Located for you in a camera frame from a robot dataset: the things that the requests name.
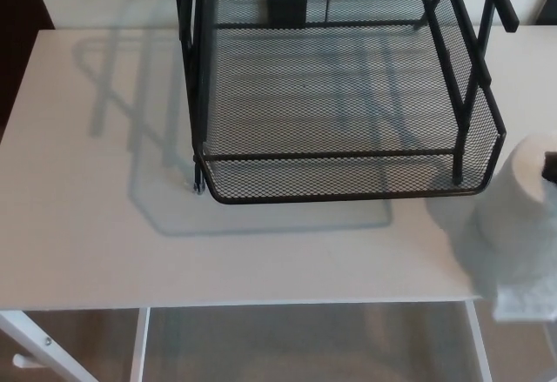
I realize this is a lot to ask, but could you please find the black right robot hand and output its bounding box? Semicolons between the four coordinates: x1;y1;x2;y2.
540;150;557;184

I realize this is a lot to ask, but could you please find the white toilet paper roll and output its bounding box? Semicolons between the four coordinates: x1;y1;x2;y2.
427;133;557;323

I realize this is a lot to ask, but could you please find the black mesh file tray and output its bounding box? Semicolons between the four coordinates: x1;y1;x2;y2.
171;0;520;206

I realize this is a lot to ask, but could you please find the white mesh under-desk shelf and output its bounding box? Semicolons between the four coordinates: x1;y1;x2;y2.
129;298;495;382

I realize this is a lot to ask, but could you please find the small black box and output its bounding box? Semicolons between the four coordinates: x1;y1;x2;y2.
265;0;308;27

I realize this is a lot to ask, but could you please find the dark brown furniture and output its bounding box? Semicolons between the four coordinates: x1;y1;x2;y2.
0;0;56;140

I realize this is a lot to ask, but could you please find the white desk leg frame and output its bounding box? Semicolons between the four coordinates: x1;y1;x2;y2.
0;308;91;382

